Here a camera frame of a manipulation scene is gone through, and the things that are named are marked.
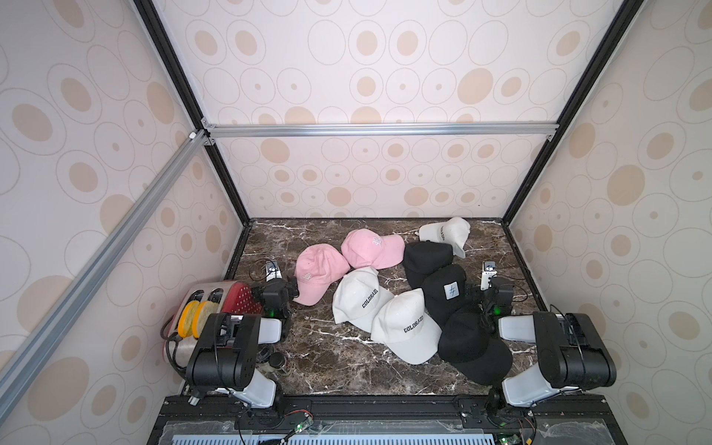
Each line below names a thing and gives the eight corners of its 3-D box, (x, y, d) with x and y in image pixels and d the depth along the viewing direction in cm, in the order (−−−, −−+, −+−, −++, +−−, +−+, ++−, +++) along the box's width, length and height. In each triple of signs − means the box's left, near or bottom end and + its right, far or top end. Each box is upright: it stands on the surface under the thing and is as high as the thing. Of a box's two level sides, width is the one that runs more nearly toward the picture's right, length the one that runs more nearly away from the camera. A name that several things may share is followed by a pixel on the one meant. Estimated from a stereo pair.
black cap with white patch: (439, 325, 91) (444, 314, 85) (411, 297, 97) (414, 285, 91) (474, 295, 98) (481, 283, 92) (446, 271, 105) (451, 258, 99)
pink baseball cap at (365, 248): (342, 271, 106) (341, 258, 99) (343, 242, 115) (342, 229, 109) (403, 271, 105) (406, 258, 99) (400, 242, 115) (402, 229, 108)
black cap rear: (406, 287, 101) (408, 278, 96) (402, 251, 112) (404, 240, 107) (455, 287, 101) (460, 278, 96) (446, 251, 112) (450, 240, 107)
